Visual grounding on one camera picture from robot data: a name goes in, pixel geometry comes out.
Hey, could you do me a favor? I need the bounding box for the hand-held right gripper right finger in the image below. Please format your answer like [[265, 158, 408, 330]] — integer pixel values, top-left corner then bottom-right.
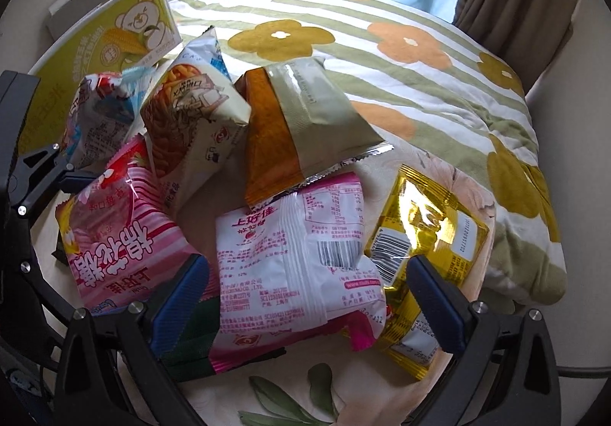
[[406, 254, 561, 426]]

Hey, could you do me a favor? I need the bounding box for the orange olive snack packet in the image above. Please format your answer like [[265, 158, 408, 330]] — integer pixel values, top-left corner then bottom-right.
[[234, 58, 394, 209]]

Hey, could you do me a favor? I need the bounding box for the blue white snack packet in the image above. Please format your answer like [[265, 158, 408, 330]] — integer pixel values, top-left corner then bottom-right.
[[62, 65, 158, 169]]

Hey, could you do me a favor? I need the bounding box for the golden yellow snack packet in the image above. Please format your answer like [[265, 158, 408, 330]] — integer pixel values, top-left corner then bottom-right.
[[375, 287, 454, 383], [365, 163, 492, 300]]

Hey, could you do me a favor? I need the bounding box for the dark green snack packet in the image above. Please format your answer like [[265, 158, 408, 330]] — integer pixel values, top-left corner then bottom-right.
[[160, 306, 223, 381]]

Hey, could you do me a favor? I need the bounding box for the black cable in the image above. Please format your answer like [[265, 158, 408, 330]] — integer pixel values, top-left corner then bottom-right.
[[554, 361, 611, 380]]

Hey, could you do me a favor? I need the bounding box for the pink edged snack packet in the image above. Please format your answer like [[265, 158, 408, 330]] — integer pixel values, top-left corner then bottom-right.
[[205, 311, 397, 376]]

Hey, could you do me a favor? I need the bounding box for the yellow-green cardboard box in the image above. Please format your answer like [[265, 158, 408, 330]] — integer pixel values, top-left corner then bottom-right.
[[29, 0, 184, 131]]

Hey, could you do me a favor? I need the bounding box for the white fries snack packet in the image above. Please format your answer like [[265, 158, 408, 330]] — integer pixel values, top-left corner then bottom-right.
[[138, 25, 253, 221]]

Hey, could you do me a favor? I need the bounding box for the beige headboard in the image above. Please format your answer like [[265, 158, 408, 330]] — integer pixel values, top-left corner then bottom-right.
[[45, 0, 101, 42]]

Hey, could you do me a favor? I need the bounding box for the pink striped marshmallow packet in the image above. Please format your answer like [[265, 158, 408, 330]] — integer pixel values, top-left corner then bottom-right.
[[55, 132, 220, 319]]

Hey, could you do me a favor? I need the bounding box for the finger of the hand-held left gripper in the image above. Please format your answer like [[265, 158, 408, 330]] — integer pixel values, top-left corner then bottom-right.
[[0, 220, 89, 329], [8, 143, 100, 220]]

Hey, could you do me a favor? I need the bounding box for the floral striped quilt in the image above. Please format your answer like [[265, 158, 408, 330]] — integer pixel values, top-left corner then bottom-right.
[[160, 0, 569, 307]]

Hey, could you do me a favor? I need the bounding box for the white pink snack packet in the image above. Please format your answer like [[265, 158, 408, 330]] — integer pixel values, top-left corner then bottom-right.
[[215, 170, 387, 348]]

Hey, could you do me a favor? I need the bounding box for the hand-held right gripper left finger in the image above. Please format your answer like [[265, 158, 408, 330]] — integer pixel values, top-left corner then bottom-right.
[[50, 253, 225, 426]]

